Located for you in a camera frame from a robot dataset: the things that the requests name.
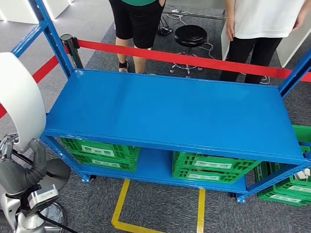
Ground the black round stool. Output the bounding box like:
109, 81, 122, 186
170, 24, 208, 78

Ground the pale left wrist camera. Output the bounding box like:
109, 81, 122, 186
23, 184, 60, 217

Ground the white display plinth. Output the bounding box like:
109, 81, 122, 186
0, 0, 75, 25

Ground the white desk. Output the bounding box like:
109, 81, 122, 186
276, 14, 311, 68
162, 0, 231, 62

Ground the person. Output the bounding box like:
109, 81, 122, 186
220, 0, 311, 85
109, 0, 166, 74

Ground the blue metal shelf rack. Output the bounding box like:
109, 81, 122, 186
11, 0, 311, 204

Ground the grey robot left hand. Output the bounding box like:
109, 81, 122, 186
0, 133, 48, 196

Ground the red barrier belt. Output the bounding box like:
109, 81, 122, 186
77, 39, 311, 83
0, 46, 69, 119

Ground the white curved plastic part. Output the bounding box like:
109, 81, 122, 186
0, 52, 47, 153

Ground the chrome stanchion post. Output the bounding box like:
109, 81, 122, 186
36, 33, 85, 233

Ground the black camera cable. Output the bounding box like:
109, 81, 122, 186
36, 210, 78, 233

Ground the black router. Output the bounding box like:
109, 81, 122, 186
157, 16, 174, 36

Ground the green plastic crate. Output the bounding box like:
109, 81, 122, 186
60, 137, 141, 165
172, 151, 261, 173
254, 124, 311, 199
70, 152, 138, 173
257, 189, 311, 207
171, 167, 248, 184

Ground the white adapter with cable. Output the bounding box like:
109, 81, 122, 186
295, 168, 311, 183

